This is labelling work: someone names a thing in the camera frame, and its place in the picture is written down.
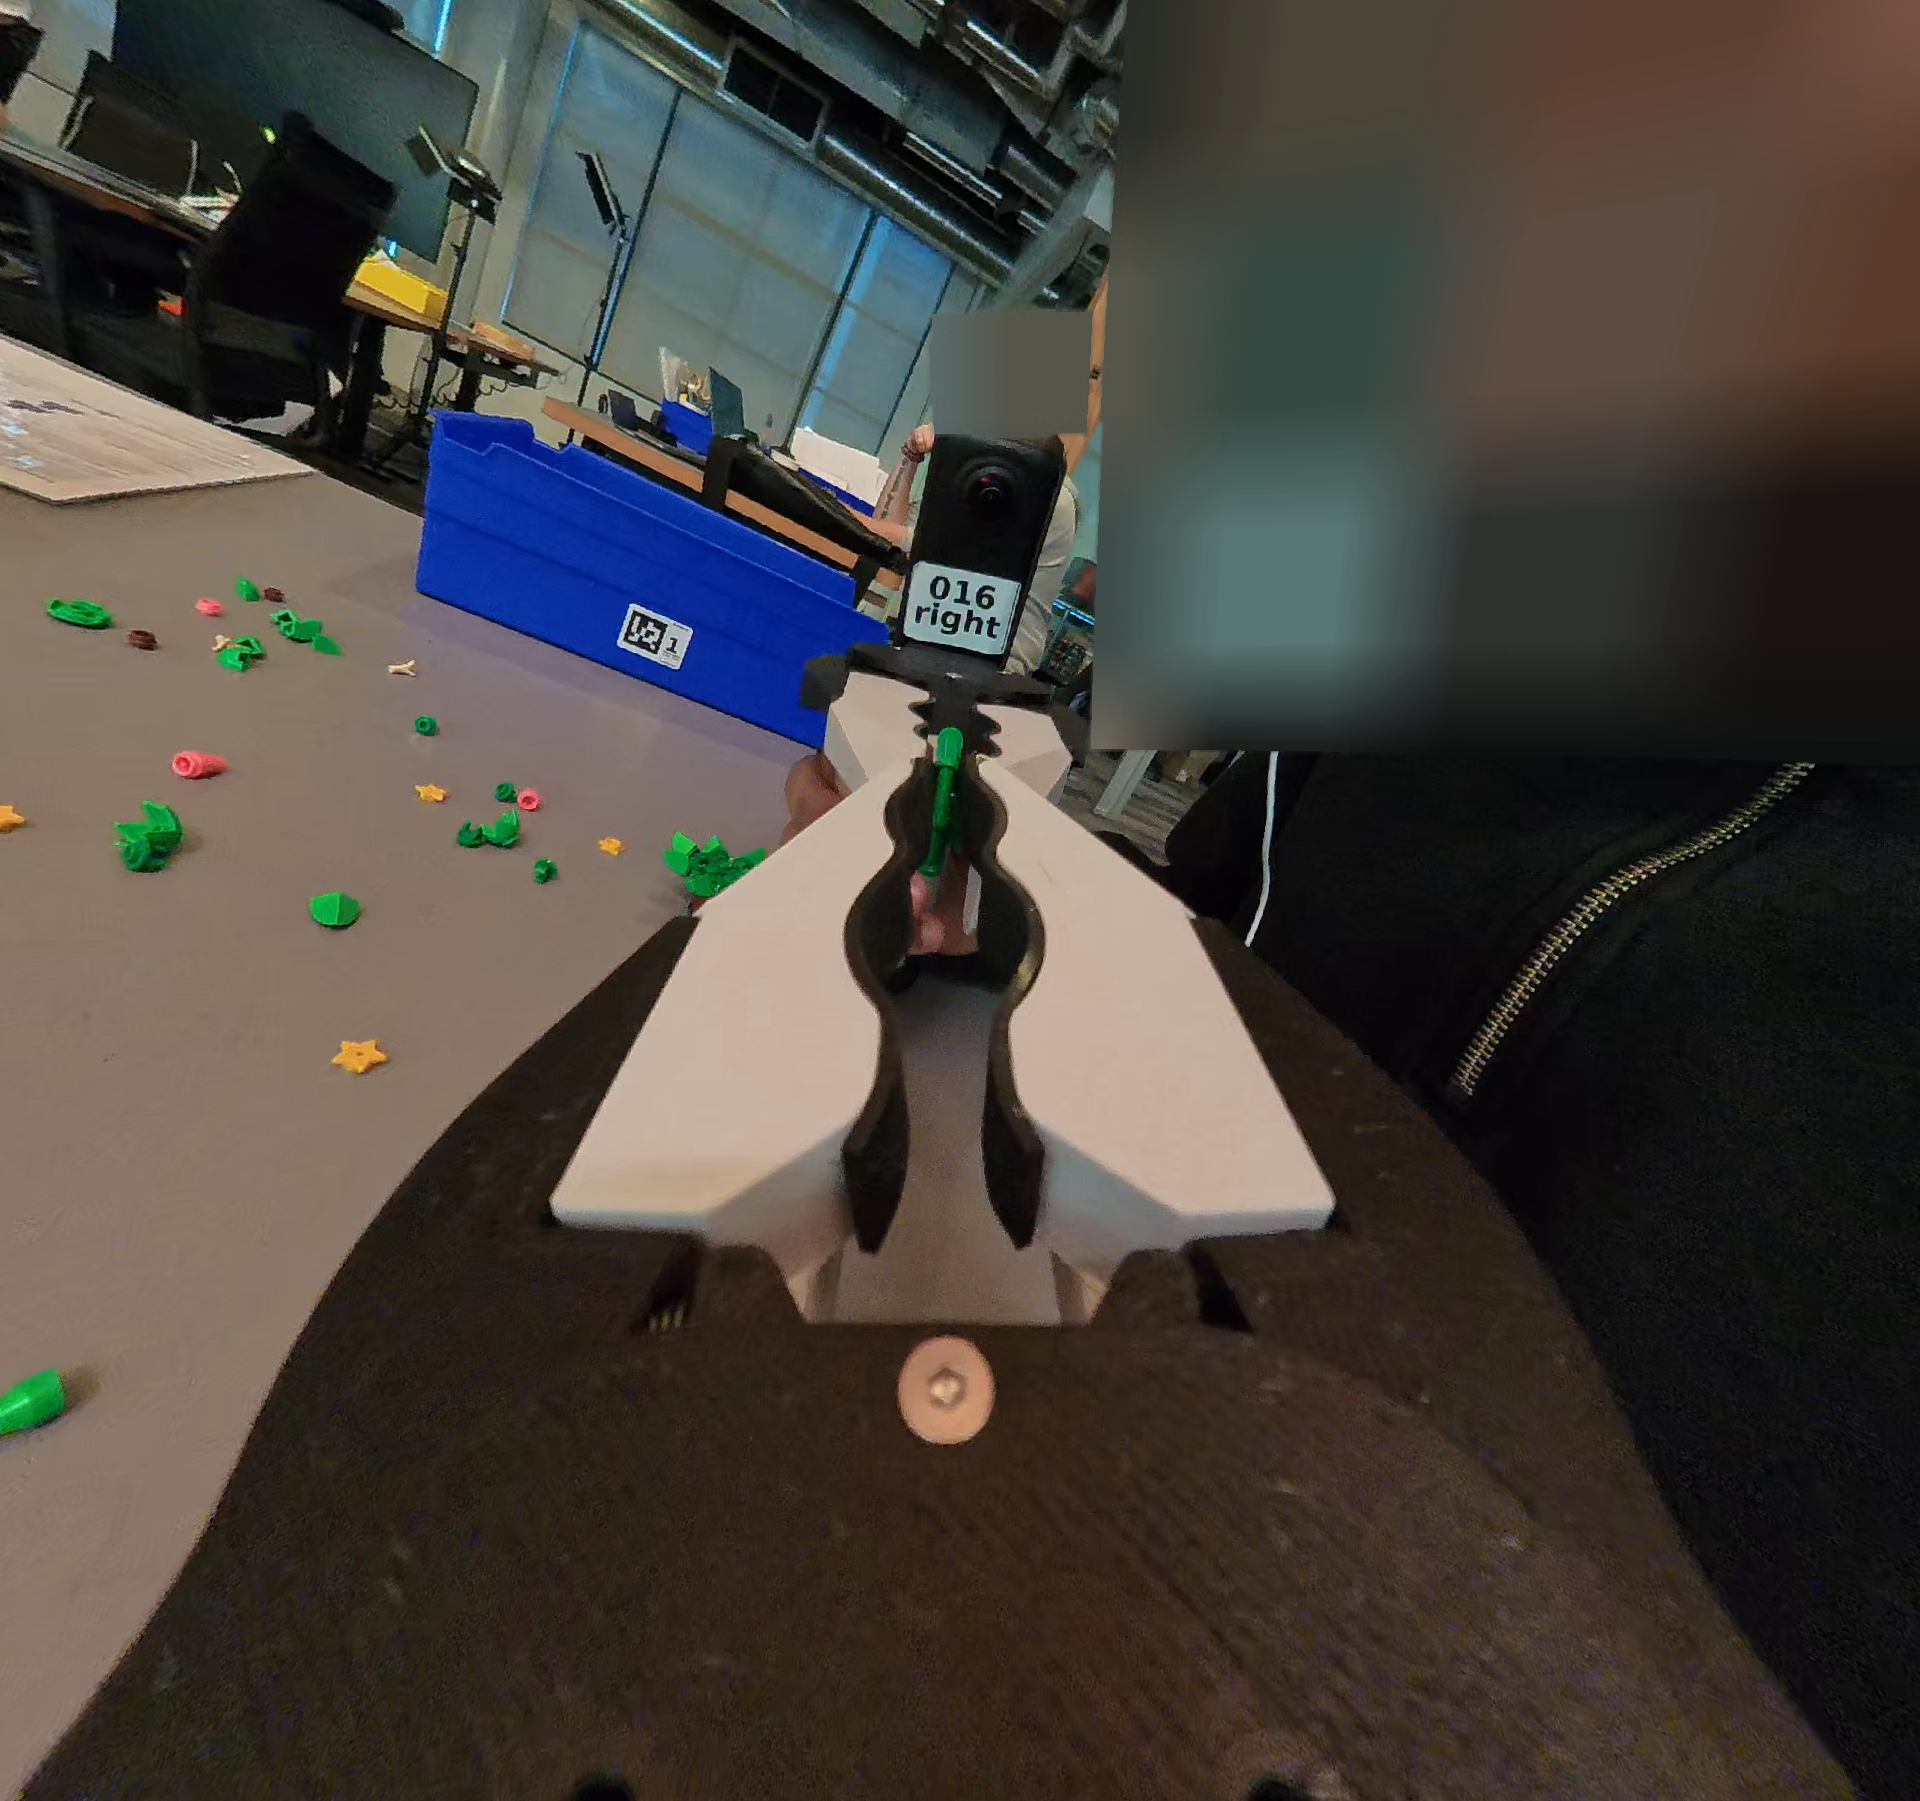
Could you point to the bright green leaves piece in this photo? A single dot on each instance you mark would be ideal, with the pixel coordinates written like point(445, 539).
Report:
point(501, 831)

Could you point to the person's black jacket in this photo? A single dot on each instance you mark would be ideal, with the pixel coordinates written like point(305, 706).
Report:
point(1651, 1156)

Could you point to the pink tube piece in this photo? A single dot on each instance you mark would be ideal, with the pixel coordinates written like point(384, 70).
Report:
point(199, 764)

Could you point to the green ridged stem piece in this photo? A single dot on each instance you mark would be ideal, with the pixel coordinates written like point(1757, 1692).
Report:
point(35, 1399)

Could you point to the green oval piece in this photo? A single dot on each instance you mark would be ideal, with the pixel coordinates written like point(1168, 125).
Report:
point(80, 614)

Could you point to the person's right forearm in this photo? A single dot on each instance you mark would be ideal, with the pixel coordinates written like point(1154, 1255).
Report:
point(1186, 842)

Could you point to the pale printed sheet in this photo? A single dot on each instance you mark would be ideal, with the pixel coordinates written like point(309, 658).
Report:
point(120, 438)

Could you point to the black light stand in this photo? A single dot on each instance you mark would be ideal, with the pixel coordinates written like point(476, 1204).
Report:
point(601, 190)
point(451, 165)

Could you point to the green curled leaves piece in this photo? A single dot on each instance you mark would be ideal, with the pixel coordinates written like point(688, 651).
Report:
point(151, 836)

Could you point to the green toy bush brown base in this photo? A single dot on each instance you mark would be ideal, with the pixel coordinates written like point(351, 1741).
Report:
point(715, 863)

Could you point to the yellow storage tray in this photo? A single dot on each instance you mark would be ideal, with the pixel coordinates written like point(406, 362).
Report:
point(399, 287)

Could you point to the green plant piece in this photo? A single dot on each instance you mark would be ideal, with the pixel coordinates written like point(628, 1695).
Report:
point(241, 651)

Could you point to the person's right hand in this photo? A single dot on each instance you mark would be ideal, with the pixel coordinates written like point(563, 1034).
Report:
point(813, 794)

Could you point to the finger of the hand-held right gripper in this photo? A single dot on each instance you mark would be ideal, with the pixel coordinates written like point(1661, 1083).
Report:
point(1038, 752)
point(874, 730)

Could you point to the thin green rod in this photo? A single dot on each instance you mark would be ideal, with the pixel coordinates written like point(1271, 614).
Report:
point(943, 803)

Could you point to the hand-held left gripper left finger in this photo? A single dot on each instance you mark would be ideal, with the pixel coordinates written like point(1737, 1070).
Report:
point(719, 1080)

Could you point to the black office chair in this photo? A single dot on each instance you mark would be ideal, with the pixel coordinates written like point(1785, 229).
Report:
point(294, 259)

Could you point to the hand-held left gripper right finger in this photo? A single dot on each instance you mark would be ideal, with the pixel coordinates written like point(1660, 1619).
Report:
point(1169, 1080)

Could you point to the blue plastic bin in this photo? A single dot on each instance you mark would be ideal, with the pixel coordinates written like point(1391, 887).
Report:
point(601, 556)

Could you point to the large black screen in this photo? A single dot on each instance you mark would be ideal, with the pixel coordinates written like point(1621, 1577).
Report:
point(269, 46)

